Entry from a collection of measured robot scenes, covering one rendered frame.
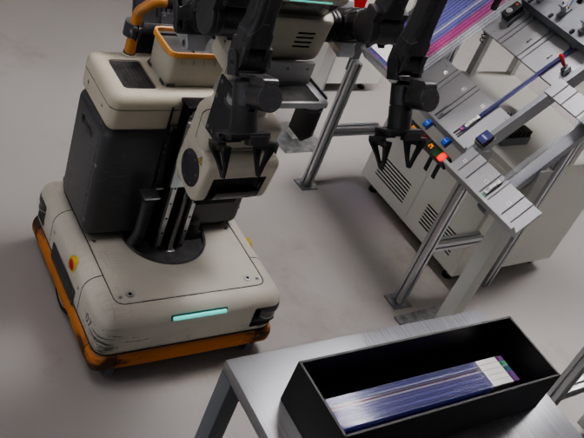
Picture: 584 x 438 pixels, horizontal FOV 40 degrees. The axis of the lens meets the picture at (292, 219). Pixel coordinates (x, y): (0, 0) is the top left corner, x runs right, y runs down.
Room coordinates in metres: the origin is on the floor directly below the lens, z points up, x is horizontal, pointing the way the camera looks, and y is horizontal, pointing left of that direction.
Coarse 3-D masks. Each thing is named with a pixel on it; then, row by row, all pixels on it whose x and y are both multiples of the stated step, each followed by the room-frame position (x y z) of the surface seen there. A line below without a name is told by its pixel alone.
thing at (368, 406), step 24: (504, 360) 1.37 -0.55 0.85; (384, 384) 1.16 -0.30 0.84; (408, 384) 1.19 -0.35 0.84; (432, 384) 1.21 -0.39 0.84; (456, 384) 1.24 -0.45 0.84; (480, 384) 1.27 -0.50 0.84; (504, 384) 1.30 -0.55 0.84; (336, 408) 1.05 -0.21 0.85; (360, 408) 1.07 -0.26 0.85; (384, 408) 1.10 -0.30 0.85; (408, 408) 1.12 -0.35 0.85; (432, 408) 1.16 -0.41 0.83
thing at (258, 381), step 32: (448, 320) 1.49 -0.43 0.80; (480, 320) 1.54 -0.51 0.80; (288, 352) 1.18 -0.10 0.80; (320, 352) 1.22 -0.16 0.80; (224, 384) 1.08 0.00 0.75; (256, 384) 1.07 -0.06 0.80; (224, 416) 1.08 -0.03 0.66; (256, 416) 1.00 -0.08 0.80; (288, 416) 1.02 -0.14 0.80; (512, 416) 1.26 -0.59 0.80; (544, 416) 1.30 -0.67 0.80
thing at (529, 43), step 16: (512, 0) 3.09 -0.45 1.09; (528, 16) 3.01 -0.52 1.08; (496, 32) 2.97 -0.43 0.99; (512, 32) 2.95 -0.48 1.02; (528, 32) 2.94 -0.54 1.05; (544, 32) 2.93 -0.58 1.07; (512, 48) 2.89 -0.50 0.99; (528, 48) 2.88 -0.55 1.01; (544, 48) 2.87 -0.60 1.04; (560, 48) 2.86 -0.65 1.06; (528, 64) 2.81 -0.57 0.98; (544, 64) 2.80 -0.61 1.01; (560, 64) 2.79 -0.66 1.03; (576, 64) 2.78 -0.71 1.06; (544, 80) 2.75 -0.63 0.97
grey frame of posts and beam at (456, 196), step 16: (352, 64) 3.03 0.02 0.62; (352, 80) 3.03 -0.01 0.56; (336, 96) 3.03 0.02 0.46; (336, 112) 3.01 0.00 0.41; (320, 144) 3.02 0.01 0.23; (320, 160) 3.03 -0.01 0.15; (560, 160) 2.85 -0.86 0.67; (304, 176) 3.03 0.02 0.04; (464, 192) 2.50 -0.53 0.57; (544, 192) 2.83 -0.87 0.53; (448, 208) 2.49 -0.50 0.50; (432, 224) 2.51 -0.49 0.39; (448, 224) 2.50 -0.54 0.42; (432, 240) 2.48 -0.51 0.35; (512, 240) 2.83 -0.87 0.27; (416, 256) 2.50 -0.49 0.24; (416, 272) 2.48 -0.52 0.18; (496, 272) 2.85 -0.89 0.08; (400, 288) 2.50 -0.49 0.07
